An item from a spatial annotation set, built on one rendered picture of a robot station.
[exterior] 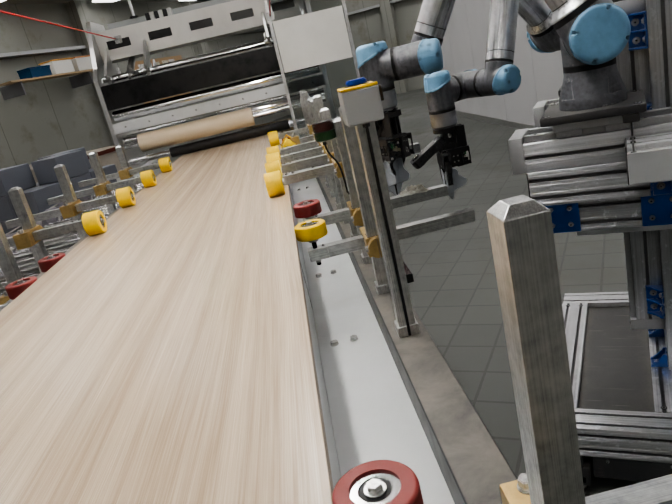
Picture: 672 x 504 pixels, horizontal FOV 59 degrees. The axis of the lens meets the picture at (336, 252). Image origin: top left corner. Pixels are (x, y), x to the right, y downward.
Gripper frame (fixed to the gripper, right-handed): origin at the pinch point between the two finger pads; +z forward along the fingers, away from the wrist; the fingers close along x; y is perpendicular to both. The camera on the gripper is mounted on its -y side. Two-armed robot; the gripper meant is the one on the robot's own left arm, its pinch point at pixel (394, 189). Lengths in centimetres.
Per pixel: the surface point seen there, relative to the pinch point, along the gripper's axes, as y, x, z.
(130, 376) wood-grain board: 41, -73, 4
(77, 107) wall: -1209, -8, -63
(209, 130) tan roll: -284, 25, -9
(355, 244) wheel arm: -2.0, -12.9, 10.8
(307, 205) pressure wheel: -26.6, -13.9, 3.1
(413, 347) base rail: 33.4, -21.3, 23.7
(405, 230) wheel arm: 2.5, -0.5, 10.4
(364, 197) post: 3.5, -10.3, -1.4
